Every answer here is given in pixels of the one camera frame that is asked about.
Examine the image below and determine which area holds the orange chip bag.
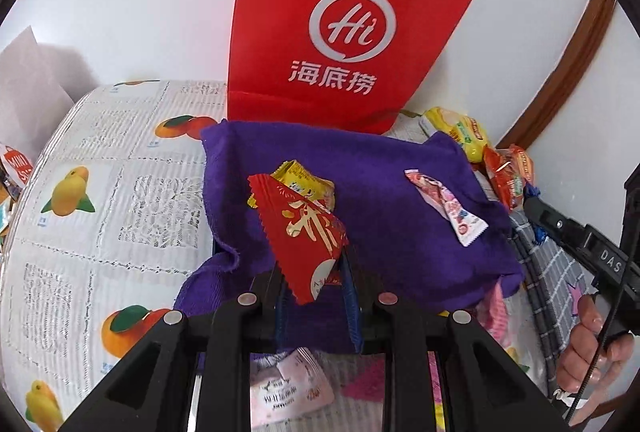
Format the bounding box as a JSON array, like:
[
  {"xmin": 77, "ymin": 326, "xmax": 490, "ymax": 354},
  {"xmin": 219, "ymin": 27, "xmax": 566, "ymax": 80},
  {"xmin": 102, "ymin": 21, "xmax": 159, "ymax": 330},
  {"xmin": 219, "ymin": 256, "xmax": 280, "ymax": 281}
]
[{"xmin": 482, "ymin": 144, "xmax": 537, "ymax": 211}]

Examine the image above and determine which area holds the black cable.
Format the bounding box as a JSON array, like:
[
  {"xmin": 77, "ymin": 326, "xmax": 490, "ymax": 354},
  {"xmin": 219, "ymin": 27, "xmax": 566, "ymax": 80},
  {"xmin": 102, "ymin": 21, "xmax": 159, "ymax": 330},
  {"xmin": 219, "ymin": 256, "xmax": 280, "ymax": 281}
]
[{"xmin": 569, "ymin": 192, "xmax": 632, "ymax": 419}]

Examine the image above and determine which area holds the light pink snack packet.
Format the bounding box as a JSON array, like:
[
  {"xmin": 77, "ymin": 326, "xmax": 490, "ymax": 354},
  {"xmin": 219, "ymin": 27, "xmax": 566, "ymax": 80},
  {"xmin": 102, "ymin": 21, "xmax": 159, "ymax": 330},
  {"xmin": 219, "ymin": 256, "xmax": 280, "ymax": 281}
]
[{"xmin": 475, "ymin": 284, "xmax": 511, "ymax": 348}]

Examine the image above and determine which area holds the yellow snack packet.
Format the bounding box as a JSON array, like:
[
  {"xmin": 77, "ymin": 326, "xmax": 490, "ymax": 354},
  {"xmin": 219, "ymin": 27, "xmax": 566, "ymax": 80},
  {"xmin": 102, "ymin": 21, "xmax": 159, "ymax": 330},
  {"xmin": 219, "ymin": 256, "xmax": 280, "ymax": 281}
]
[{"xmin": 250, "ymin": 161, "xmax": 336, "ymax": 213}]

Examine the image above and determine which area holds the magenta snack packet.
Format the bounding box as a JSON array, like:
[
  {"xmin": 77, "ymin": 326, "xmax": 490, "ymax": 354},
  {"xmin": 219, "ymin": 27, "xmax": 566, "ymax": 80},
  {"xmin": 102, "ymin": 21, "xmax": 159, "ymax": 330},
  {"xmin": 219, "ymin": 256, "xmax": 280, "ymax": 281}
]
[{"xmin": 342, "ymin": 357, "xmax": 386, "ymax": 400}]

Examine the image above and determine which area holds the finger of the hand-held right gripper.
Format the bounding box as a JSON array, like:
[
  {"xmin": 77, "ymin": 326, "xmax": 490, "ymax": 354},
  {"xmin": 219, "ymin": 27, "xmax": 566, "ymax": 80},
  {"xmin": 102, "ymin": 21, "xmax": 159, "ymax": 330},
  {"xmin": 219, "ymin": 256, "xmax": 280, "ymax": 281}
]
[{"xmin": 524, "ymin": 197, "xmax": 596, "ymax": 257}]

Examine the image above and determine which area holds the fruit print tablecloth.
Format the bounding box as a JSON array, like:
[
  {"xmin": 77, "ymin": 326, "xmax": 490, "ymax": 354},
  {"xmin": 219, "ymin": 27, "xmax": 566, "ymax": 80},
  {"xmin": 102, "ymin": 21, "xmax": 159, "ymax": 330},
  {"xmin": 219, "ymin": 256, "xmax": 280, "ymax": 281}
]
[{"xmin": 0, "ymin": 79, "xmax": 556, "ymax": 432}]

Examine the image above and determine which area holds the brown wooden door frame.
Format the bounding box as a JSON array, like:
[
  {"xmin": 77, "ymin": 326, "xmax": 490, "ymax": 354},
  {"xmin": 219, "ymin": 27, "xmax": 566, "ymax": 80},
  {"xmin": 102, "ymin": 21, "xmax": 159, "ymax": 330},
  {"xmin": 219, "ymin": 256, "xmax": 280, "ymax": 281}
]
[{"xmin": 505, "ymin": 0, "xmax": 618, "ymax": 157}]

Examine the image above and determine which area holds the pale pink snack packet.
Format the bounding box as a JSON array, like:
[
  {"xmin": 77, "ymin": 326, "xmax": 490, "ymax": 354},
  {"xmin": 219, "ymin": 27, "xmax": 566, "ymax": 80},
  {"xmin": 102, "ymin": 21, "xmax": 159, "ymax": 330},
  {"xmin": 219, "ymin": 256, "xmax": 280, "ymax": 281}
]
[{"xmin": 250, "ymin": 347, "xmax": 335, "ymax": 430}]

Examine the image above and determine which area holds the red snack packet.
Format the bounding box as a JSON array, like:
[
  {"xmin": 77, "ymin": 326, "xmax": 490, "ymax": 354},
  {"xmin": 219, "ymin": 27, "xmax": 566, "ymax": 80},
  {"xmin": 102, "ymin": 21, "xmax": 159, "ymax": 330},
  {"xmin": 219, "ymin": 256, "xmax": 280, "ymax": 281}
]
[{"xmin": 247, "ymin": 174, "xmax": 351, "ymax": 305}]

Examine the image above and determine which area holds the white plastic shopping bag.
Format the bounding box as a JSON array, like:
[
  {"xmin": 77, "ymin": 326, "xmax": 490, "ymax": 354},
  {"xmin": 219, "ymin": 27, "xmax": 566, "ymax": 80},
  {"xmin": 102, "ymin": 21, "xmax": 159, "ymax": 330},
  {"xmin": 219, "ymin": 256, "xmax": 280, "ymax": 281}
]
[{"xmin": 0, "ymin": 26, "xmax": 76, "ymax": 185}]

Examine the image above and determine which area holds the purple towel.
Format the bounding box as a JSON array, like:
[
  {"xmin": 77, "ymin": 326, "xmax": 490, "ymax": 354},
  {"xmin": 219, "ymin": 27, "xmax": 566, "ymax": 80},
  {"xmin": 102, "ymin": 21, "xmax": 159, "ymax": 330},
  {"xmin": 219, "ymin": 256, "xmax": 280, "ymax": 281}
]
[{"xmin": 172, "ymin": 119, "xmax": 526, "ymax": 363}]

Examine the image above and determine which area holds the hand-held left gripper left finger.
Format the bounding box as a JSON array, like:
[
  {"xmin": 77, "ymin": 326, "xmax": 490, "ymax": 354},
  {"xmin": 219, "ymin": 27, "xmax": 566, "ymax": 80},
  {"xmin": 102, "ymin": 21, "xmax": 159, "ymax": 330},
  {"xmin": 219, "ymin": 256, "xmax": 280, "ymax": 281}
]
[{"xmin": 60, "ymin": 268, "xmax": 291, "ymax": 432}]

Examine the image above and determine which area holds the yellow chip bag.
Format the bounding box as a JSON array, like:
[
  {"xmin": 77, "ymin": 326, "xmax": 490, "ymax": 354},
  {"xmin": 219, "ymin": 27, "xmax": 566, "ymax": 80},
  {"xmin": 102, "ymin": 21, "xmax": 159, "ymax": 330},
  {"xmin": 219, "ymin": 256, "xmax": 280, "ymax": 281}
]
[{"xmin": 420, "ymin": 106, "xmax": 493, "ymax": 163}]

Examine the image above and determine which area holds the pink white striped snack packet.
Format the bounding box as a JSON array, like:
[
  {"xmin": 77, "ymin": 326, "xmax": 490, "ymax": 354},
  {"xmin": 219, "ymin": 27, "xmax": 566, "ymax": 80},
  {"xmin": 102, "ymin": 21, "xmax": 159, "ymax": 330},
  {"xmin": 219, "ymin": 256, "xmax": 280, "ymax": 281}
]
[{"xmin": 404, "ymin": 168, "xmax": 488, "ymax": 247}]

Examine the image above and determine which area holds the person's right hand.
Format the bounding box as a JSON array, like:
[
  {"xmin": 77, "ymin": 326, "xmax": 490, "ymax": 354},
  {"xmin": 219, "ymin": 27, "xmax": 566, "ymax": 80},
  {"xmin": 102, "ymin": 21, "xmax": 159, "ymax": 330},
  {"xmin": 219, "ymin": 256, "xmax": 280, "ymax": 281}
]
[{"xmin": 556, "ymin": 293, "xmax": 637, "ymax": 394}]

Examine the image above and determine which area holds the grey checked cloth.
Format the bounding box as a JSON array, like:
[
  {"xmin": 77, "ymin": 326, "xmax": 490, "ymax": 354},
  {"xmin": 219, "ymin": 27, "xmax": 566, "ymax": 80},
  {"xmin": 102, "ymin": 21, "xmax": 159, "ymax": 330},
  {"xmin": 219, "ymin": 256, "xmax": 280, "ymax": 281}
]
[{"xmin": 510, "ymin": 207, "xmax": 601, "ymax": 393}]

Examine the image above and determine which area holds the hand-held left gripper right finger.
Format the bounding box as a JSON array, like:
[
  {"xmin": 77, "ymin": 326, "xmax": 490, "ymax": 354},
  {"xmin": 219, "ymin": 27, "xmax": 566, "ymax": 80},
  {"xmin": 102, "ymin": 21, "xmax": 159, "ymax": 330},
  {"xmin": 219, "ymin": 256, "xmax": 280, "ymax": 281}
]
[{"xmin": 341, "ymin": 256, "xmax": 571, "ymax": 432}]

